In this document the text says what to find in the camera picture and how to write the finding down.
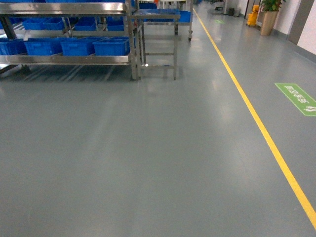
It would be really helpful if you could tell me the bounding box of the blue bin right end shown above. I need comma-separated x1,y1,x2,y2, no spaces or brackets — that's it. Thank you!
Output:
93,37,130,56

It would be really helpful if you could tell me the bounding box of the blue bin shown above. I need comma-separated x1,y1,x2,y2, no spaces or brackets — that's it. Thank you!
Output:
60,38,98,56
24,38,63,56
0,39,27,55

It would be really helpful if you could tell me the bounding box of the blue bin far left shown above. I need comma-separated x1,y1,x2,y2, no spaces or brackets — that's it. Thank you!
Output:
0,39,27,55

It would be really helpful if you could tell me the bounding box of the stainless steel shelf rack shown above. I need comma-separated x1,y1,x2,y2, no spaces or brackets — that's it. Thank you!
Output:
0,0,140,80

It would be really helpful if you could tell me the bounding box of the small stainless steel table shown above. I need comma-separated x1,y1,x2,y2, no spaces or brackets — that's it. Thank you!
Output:
132,9,180,79

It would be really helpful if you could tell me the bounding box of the yellow mop bucket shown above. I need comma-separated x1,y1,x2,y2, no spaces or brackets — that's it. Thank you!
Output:
246,5,259,27

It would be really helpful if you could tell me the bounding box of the green potted plant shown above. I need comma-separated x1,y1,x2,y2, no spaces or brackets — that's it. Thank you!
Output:
261,0,287,12

